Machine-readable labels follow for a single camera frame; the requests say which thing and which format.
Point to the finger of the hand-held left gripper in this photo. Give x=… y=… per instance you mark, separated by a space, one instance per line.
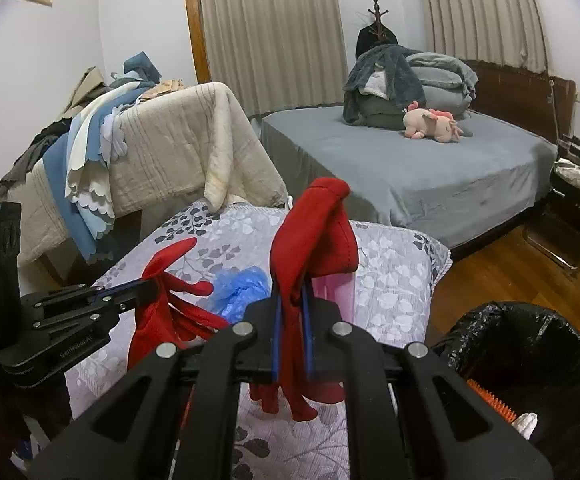
x=80 y=319
x=80 y=296

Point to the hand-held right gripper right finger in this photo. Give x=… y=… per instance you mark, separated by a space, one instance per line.
x=327 y=345

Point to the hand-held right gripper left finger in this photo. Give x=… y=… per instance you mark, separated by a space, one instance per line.
x=257 y=345

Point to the blue plastic bag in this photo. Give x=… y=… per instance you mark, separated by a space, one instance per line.
x=240 y=285

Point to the red glove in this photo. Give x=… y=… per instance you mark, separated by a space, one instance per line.
x=152 y=325
x=315 y=230

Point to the orange foam net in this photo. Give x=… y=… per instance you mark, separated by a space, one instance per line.
x=487 y=400

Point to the trash bin with black bag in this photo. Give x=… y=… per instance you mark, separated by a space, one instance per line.
x=535 y=340

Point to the white tissue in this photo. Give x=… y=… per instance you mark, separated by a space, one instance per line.
x=525 y=424

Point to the grey floral quilt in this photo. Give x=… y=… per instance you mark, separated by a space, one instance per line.
x=395 y=280

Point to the dark clothes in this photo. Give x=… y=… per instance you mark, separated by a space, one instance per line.
x=35 y=155

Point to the blue white scalloped cloths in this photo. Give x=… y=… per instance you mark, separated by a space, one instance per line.
x=85 y=170

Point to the bed with grey sheet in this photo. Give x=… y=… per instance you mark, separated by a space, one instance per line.
x=370 y=175

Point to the khaki cloth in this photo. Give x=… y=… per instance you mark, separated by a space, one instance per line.
x=87 y=90

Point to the peach cloth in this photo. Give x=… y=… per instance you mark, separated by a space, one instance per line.
x=162 y=89

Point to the pink plush toy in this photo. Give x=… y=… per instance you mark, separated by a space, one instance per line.
x=430 y=122

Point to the black folding chair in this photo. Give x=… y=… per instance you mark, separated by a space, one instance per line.
x=570 y=215

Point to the dark grey fleece blanket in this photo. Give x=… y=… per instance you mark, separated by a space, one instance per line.
x=390 y=70

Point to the folded grey duvets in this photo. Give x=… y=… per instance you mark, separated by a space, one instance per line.
x=440 y=75

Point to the dark coat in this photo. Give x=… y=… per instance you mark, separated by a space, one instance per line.
x=366 y=43

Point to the wide beige curtain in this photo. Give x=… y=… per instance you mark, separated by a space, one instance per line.
x=270 y=35

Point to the wooden headboard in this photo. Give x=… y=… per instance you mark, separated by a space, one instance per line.
x=515 y=90

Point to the wooden coat rack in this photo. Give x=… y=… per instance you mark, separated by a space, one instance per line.
x=376 y=15

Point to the narrow beige curtain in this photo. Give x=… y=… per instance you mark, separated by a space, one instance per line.
x=485 y=10

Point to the wooden window frame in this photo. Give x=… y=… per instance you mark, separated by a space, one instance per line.
x=195 y=25

